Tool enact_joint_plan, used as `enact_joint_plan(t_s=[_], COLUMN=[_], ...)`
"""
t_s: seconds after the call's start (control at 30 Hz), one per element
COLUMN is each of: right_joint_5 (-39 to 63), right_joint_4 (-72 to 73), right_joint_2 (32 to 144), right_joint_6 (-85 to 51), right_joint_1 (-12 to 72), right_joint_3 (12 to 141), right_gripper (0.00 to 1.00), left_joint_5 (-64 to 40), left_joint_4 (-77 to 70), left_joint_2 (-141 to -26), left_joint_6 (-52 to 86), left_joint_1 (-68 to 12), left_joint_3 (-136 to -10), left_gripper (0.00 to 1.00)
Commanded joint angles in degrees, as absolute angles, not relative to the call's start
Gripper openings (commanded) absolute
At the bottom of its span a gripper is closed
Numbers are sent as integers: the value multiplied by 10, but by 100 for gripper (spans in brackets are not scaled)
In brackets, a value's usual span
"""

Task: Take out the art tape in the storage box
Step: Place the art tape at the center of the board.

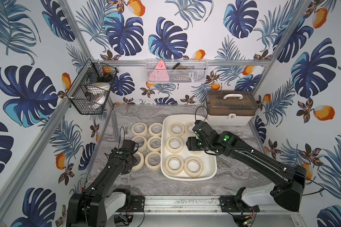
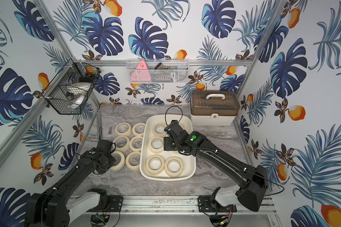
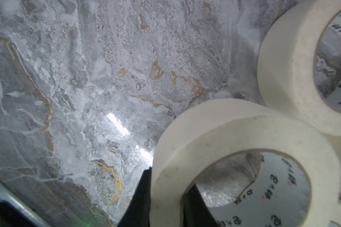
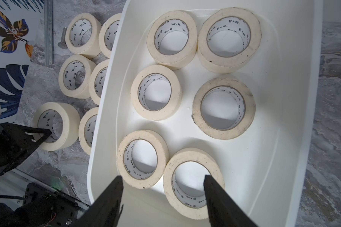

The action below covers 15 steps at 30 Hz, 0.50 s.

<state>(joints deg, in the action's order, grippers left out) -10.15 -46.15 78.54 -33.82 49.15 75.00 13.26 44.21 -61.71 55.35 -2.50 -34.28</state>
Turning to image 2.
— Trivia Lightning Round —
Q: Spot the cream tape roll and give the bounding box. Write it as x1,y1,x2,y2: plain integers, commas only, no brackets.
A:
113,136,130,153
129,136,143,152
126,151,141,171
115,122,132,136
164,157,184,178
148,136,164,154
110,150,126,171
146,155,165,176
152,122,167,137

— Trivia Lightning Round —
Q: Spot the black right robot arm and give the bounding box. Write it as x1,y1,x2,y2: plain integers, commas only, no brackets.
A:
164,120,268,212

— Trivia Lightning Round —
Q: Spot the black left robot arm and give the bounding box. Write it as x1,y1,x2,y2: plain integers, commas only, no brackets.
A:
24,140,116,227

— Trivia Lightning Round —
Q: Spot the white plastic storage tray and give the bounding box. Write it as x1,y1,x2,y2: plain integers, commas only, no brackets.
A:
140,114,196,181

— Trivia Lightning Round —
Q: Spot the brown lidded storage case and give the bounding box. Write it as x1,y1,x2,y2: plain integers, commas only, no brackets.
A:
190,90,241,126

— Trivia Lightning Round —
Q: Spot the white object in black basket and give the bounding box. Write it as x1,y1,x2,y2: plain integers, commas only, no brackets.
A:
65,82,91,109

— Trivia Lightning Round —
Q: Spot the pink triangle in basket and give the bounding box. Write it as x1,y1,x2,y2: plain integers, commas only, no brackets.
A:
130,60,151,83

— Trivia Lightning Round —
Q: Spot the perforated metal DIN rail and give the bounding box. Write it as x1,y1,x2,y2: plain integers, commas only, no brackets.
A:
96,113,103,141

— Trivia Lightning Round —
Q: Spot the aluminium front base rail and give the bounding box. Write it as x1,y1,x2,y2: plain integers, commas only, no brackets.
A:
44,195,277,215

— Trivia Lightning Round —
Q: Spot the black wire basket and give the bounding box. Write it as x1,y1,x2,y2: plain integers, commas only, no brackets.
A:
41,59,101,115

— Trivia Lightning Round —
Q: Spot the white mesh wall basket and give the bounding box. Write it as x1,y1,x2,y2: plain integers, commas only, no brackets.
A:
126,59,189,84

